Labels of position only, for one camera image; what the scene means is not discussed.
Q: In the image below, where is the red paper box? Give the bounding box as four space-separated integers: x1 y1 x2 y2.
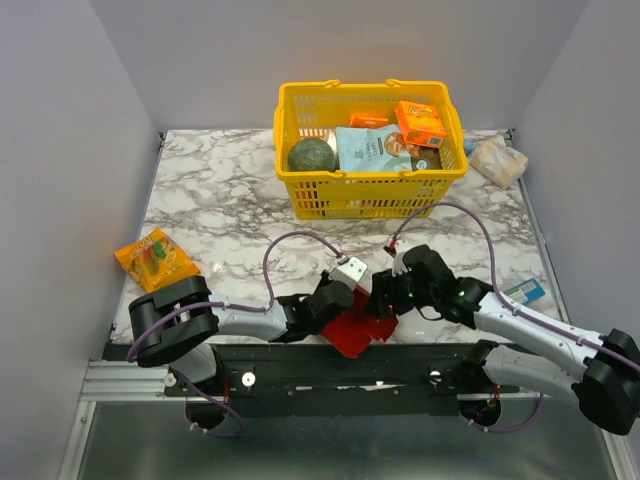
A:
321 286 398 359

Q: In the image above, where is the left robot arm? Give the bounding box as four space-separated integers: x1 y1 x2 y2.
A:
127 272 356 395

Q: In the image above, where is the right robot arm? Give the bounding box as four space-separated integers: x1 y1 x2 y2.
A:
366 244 639 435

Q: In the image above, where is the large orange snack box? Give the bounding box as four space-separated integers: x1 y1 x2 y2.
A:
395 100 447 149

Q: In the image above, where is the small orange flat box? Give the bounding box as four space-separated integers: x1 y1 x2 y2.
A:
349 114 389 129

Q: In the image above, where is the blue small packet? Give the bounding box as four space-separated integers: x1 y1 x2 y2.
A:
504 278 546 305

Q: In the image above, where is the yellow plastic shopping basket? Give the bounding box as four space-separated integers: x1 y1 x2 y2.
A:
273 79 468 220

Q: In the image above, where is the beige tissue packet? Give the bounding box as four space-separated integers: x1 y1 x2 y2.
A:
469 136 529 190

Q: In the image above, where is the green round melon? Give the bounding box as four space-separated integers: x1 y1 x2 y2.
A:
288 138 336 172

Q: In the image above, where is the light blue chips bag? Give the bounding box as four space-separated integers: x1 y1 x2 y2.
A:
335 125 442 173

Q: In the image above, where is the blue item behind basket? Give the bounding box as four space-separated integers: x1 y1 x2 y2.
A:
463 138 475 156

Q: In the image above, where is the orange gummy candy bag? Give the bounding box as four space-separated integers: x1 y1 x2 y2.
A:
114 228 200 293

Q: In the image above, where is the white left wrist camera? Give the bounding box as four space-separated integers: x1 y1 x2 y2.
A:
329 255 368 291

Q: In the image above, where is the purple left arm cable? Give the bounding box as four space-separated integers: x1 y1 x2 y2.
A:
125 231 346 364

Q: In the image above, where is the black mounting base plate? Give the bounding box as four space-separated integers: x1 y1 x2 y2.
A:
102 339 521 419

